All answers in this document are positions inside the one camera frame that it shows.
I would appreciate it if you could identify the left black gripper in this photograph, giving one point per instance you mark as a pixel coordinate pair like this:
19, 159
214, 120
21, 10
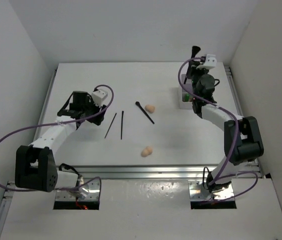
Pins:
89, 102

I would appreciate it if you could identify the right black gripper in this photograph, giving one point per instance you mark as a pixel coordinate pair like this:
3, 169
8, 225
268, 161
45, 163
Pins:
194, 69

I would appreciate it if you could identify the green lipstick tube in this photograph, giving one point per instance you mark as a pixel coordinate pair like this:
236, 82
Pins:
186, 97

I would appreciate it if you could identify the large black powder brush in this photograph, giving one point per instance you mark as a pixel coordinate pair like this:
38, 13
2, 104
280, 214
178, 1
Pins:
194, 51

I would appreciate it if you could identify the thin black eyeliner pencil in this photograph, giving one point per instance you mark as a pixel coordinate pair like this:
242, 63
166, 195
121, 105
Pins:
111, 123

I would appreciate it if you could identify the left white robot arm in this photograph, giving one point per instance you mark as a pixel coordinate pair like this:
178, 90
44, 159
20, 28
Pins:
35, 166

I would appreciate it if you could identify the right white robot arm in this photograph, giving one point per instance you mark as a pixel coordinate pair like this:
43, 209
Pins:
242, 137

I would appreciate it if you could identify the upper beige makeup sponge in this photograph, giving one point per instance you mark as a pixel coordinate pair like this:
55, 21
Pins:
150, 108

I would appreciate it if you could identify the beige makeup sponge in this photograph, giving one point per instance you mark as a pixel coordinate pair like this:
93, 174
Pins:
150, 108
147, 151

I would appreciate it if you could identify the lower beige makeup sponge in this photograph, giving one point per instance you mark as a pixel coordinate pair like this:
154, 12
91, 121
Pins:
147, 151

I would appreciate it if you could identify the white organizer box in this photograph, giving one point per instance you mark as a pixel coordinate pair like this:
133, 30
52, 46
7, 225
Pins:
180, 96

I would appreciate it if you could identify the small black blending brush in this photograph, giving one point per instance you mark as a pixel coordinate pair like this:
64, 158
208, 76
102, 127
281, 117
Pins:
138, 104

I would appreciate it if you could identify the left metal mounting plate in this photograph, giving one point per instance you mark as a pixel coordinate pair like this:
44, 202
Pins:
89, 192

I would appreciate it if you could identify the metal mounting plate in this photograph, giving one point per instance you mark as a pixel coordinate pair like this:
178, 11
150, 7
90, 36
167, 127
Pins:
89, 192
197, 193

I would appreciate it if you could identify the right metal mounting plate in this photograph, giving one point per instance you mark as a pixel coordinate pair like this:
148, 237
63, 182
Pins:
197, 193

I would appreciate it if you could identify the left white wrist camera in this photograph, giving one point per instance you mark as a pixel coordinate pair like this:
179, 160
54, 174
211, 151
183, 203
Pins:
98, 96

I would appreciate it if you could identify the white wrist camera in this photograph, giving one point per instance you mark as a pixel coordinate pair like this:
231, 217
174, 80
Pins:
98, 96
207, 62

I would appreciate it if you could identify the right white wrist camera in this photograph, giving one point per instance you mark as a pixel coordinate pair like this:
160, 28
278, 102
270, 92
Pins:
207, 62

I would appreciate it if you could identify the aluminium frame rail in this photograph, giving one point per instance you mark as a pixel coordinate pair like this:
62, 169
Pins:
142, 198

